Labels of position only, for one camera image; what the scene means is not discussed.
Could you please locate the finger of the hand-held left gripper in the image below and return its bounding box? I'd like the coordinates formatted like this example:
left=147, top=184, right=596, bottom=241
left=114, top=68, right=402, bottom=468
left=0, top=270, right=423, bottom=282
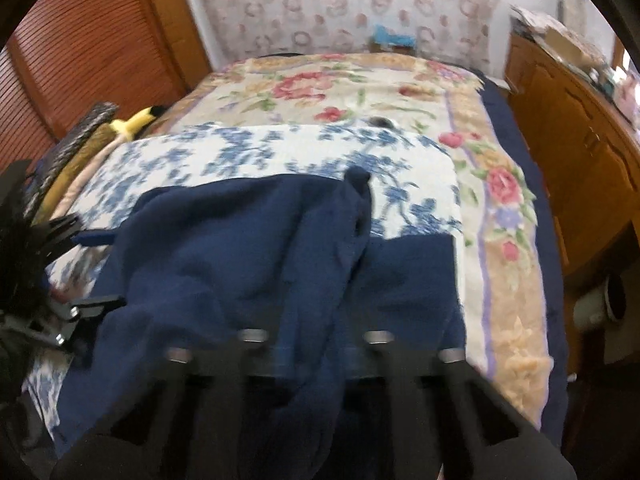
left=30, top=212, right=120, bottom=262
left=47, top=294, right=127, bottom=357

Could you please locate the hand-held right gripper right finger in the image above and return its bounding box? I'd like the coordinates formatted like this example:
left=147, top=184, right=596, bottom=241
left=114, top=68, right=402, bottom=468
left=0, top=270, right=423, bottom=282
left=349, top=330, right=548, bottom=480

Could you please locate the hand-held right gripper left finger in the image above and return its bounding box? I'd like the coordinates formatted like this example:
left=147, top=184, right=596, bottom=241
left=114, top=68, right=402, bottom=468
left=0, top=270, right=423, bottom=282
left=82, top=329, right=278, bottom=480

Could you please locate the navy t-shirt with orange print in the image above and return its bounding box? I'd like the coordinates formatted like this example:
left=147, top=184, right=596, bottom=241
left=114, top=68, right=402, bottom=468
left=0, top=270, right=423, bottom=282
left=52, top=166, right=468, bottom=480

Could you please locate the stack of folded clothes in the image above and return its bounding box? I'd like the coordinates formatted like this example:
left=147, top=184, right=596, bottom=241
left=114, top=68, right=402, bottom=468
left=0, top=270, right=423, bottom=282
left=30, top=101, right=121, bottom=221

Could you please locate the folded cream garment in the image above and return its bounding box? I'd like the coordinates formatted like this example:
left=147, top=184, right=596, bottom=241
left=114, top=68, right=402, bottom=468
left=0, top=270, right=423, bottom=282
left=50, top=141, right=127, bottom=222

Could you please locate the folded mustard patterned garment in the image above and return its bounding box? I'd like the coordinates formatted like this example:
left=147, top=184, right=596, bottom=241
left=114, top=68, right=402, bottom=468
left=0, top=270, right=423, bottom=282
left=37, top=127, right=120, bottom=222

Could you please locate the yellow plush toy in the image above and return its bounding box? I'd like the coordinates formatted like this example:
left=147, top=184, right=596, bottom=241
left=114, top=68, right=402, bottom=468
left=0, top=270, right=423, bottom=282
left=110, top=104, right=170, bottom=144

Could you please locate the wooden louvered door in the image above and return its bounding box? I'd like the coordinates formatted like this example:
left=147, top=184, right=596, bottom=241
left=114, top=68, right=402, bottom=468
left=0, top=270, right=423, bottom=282
left=7, top=0, right=212, bottom=137
left=0, top=45, right=57, bottom=173

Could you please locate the rose floral blanket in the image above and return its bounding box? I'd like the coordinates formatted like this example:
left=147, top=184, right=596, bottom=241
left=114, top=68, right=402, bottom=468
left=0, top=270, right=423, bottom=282
left=150, top=52, right=556, bottom=423

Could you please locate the blue floral white cloth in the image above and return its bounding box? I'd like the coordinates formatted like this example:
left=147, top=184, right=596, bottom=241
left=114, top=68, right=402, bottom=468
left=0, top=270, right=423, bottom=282
left=22, top=122, right=466, bottom=441

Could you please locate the white cylindrical cup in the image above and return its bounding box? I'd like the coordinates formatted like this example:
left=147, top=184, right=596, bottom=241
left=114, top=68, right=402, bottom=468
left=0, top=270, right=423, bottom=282
left=572, top=272, right=629, bottom=332

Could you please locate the navy bed sheet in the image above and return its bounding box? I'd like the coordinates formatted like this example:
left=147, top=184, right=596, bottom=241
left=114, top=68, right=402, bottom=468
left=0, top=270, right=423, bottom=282
left=470, top=70, right=572, bottom=443

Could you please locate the wooden cabinet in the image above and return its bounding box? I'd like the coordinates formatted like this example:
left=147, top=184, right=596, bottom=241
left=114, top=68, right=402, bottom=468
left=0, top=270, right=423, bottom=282
left=502, top=32, right=640, bottom=277

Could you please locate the circle-patterned curtain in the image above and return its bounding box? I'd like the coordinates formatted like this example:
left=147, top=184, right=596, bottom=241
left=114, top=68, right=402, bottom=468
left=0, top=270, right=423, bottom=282
left=174, top=0, right=507, bottom=77

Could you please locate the blue cardboard box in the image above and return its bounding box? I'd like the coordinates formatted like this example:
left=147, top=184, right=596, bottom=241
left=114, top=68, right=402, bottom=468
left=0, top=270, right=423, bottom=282
left=369, top=24, right=417, bottom=57

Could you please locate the pile of papers and boxes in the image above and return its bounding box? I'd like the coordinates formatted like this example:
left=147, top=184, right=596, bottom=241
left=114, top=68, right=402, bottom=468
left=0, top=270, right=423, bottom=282
left=509, top=2, right=640, bottom=128

